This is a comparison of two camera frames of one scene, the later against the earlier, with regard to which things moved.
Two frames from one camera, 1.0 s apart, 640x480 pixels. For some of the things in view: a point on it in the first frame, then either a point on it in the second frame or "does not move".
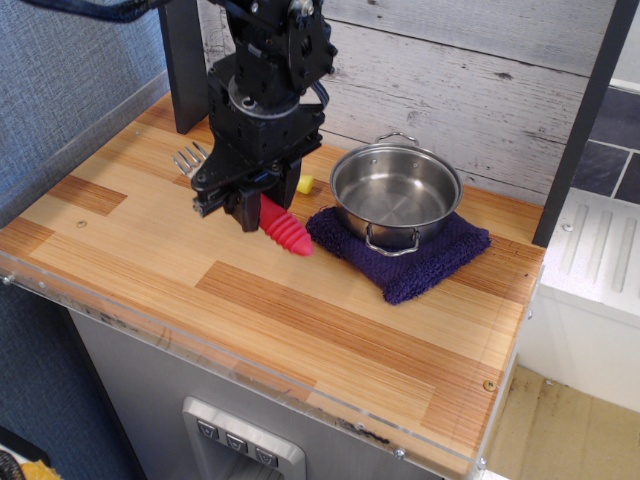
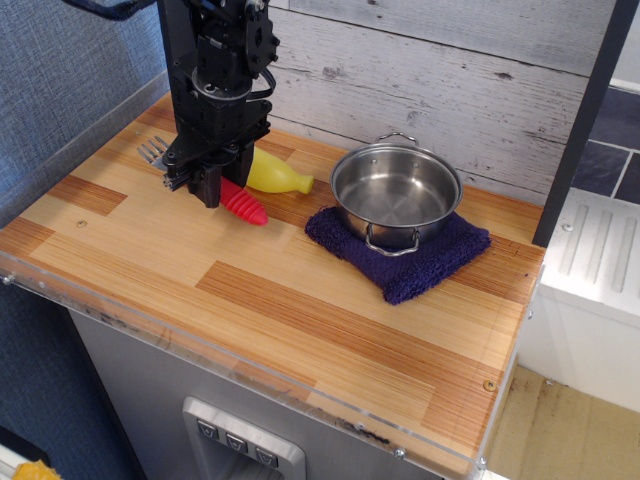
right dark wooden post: (583, 122) does not move
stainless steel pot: (397, 190) does not move
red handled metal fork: (274, 220) -> (231, 198)
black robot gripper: (261, 131) -> (209, 133)
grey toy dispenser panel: (226, 446) does not move
